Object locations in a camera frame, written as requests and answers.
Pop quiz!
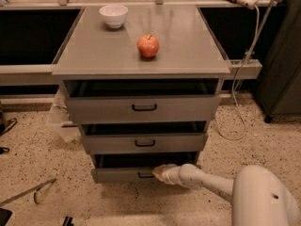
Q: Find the grey bottom drawer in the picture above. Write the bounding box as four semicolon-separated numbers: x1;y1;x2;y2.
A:
91;152;199;184

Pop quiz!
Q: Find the grey drawer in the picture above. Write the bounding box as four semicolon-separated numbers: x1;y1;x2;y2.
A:
82;121;208;154
91;152;199;184
63;78;219;124

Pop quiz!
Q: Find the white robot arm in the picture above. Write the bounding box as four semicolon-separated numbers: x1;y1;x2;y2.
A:
152;164;300;226

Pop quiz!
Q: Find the grey middle drawer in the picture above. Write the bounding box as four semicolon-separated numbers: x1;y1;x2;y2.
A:
82;121;208;154

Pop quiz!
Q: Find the grey drawer cabinet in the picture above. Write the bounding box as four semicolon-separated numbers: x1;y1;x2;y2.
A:
54;6;230;181

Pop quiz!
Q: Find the grey top drawer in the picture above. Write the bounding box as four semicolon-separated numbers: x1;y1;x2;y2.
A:
63;78;219;124

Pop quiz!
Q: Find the clear plastic bag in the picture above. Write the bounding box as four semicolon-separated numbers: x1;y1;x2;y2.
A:
49;90;81;143

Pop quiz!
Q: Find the red apple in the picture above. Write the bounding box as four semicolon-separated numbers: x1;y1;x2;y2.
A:
136;35;159;58

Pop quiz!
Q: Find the metal rod on floor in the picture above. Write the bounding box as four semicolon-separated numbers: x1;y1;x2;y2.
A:
0;178;56;207

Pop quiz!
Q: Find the dark cabinet at right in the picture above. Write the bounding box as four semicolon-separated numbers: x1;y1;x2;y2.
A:
256;0;301;123

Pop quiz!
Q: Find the white ceramic bowl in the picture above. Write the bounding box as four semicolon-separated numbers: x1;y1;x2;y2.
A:
99;5;128;28

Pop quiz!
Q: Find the white power cable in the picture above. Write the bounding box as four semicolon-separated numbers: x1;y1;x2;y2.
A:
214;4;261;141

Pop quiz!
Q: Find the grey metal frame rail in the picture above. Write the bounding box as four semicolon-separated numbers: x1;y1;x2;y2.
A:
224;59;262;80

